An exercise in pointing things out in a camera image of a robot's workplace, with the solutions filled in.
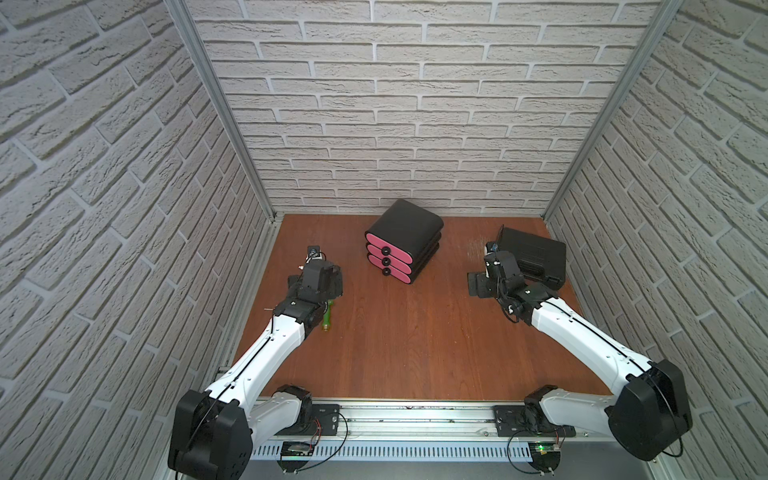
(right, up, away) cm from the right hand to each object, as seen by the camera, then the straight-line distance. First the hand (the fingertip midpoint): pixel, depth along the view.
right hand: (492, 275), depth 85 cm
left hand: (-50, +2, -1) cm, 50 cm away
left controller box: (-53, -40, -15) cm, 68 cm away
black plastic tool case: (+21, +3, +14) cm, 26 cm away
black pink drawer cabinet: (-26, +10, +5) cm, 28 cm away
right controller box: (+8, -42, -15) cm, 45 cm away
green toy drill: (-49, -13, +5) cm, 52 cm away
